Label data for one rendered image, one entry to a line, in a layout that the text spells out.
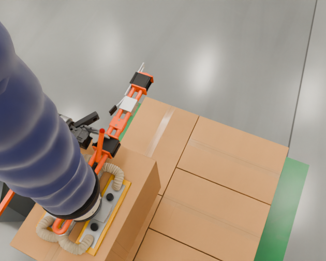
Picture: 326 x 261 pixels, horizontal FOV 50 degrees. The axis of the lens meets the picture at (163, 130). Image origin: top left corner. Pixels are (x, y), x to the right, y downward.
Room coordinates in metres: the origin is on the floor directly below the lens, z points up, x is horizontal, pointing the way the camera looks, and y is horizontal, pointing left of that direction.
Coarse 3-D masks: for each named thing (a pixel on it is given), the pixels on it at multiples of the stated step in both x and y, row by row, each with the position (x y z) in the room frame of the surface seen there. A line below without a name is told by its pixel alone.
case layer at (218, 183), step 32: (128, 128) 1.09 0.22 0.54; (160, 128) 1.06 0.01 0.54; (192, 128) 1.04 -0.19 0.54; (224, 128) 1.01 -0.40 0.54; (160, 160) 0.84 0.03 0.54; (192, 160) 0.82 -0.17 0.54; (224, 160) 0.80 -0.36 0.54; (256, 160) 0.77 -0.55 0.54; (160, 192) 0.63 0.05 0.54; (192, 192) 0.61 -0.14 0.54; (224, 192) 0.59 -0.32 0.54; (256, 192) 0.57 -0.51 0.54; (160, 224) 0.45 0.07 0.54; (192, 224) 0.43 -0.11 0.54; (224, 224) 0.41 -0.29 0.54; (256, 224) 0.39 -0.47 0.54; (128, 256) 0.29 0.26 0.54; (160, 256) 0.27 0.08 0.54; (192, 256) 0.26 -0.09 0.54; (224, 256) 0.24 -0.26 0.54
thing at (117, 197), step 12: (108, 180) 0.54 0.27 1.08; (108, 192) 0.48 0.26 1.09; (120, 192) 0.48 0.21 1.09; (120, 204) 0.43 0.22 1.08; (108, 216) 0.38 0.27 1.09; (84, 228) 0.34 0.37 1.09; (96, 228) 0.33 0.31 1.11; (108, 228) 0.33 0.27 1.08; (96, 240) 0.29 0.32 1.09; (96, 252) 0.24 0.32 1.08
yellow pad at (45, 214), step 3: (45, 213) 0.42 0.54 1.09; (48, 213) 0.42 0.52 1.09; (42, 216) 0.41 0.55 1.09; (45, 216) 0.41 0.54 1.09; (54, 219) 0.39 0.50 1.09; (36, 225) 0.37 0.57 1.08; (51, 225) 0.37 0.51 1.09; (60, 225) 0.36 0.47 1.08; (48, 228) 0.36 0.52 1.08; (51, 228) 0.35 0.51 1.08
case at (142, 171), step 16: (112, 160) 0.64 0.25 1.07; (128, 160) 0.64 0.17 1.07; (144, 160) 0.63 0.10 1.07; (128, 176) 0.56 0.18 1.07; (144, 176) 0.55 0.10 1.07; (128, 192) 0.48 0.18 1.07; (144, 192) 0.50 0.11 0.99; (128, 208) 0.41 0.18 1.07; (144, 208) 0.47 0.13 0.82; (32, 224) 0.38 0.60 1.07; (80, 224) 0.36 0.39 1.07; (112, 224) 0.35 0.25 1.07; (128, 224) 0.36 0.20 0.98; (16, 240) 0.32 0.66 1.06; (32, 240) 0.32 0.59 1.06; (112, 240) 0.28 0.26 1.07; (128, 240) 0.32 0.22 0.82; (32, 256) 0.25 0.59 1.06; (48, 256) 0.25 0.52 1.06; (64, 256) 0.24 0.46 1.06; (80, 256) 0.23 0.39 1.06; (96, 256) 0.23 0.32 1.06; (112, 256) 0.23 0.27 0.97
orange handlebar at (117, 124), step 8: (144, 72) 1.02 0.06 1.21; (128, 96) 0.89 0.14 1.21; (136, 96) 0.89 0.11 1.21; (120, 112) 0.81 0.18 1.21; (128, 112) 0.81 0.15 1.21; (112, 120) 0.77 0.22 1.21; (120, 120) 0.77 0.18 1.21; (112, 128) 0.74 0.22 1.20; (120, 128) 0.73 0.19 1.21; (104, 160) 0.59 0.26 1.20; (96, 168) 0.55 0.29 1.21; (8, 192) 0.49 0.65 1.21; (8, 200) 0.46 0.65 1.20; (0, 208) 0.43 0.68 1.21; (56, 224) 0.34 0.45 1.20; (64, 224) 0.34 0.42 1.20; (56, 232) 0.31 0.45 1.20; (64, 232) 0.31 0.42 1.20
